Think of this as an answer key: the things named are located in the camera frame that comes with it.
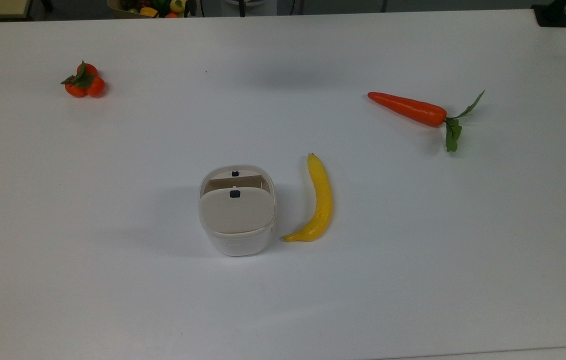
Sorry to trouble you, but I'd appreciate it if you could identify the toy tangerine cluster with leaves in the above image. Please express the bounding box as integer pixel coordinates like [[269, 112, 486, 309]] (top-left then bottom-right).
[[60, 60, 106, 99]]

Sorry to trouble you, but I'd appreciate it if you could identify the orange toy carrot with leaves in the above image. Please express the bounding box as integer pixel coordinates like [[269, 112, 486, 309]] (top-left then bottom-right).
[[367, 90, 486, 153]]

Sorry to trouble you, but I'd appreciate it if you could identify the basket of toy fruit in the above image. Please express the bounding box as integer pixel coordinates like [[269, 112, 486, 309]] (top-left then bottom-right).
[[107, 0, 198, 19]]

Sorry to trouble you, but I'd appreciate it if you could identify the yellow toy banana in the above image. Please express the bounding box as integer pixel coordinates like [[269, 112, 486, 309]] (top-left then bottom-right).
[[283, 153, 334, 243]]

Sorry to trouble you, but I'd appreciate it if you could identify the black table clamp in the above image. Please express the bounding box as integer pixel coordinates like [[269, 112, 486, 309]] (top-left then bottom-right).
[[532, 0, 566, 28]]

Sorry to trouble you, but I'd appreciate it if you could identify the white garbage bin with lid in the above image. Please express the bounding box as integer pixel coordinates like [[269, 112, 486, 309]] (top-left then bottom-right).
[[198, 164, 278, 258]]

